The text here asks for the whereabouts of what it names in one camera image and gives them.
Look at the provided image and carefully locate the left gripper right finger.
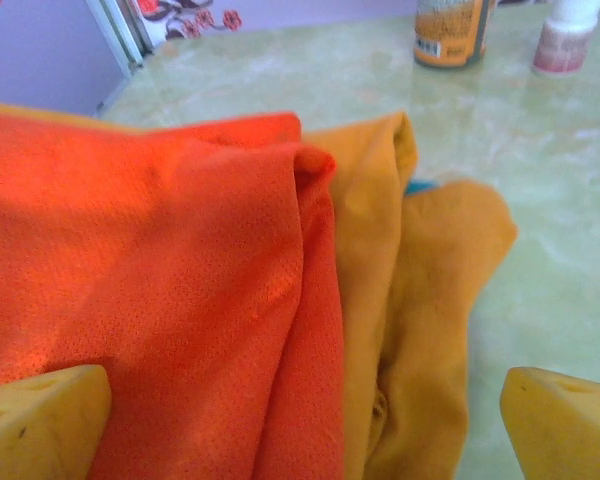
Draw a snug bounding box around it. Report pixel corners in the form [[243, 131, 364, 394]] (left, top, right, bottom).
[[499, 366, 600, 480]]

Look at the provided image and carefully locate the orange-capped bottle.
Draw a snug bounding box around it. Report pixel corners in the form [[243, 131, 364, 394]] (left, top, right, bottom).
[[412, 0, 497, 70]]

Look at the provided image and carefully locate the small white bottle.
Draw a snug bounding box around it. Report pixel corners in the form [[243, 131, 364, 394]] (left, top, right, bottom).
[[531, 0, 600, 78]]

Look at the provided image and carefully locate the yellow t-shirt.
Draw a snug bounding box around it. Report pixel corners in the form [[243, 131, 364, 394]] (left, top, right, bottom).
[[0, 99, 519, 480]]

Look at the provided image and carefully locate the orange t-shirt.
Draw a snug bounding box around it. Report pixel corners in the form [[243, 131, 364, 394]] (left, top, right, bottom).
[[0, 110, 347, 480]]

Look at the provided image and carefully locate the blue cloth item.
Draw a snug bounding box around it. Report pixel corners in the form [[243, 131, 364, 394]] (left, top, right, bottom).
[[404, 178, 439, 198]]

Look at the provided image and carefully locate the aluminium frame post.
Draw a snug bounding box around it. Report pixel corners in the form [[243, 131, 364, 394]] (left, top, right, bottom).
[[85, 0, 154, 77]]

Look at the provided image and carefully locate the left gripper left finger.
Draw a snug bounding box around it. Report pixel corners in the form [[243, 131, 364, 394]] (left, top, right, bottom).
[[0, 363, 113, 480]]

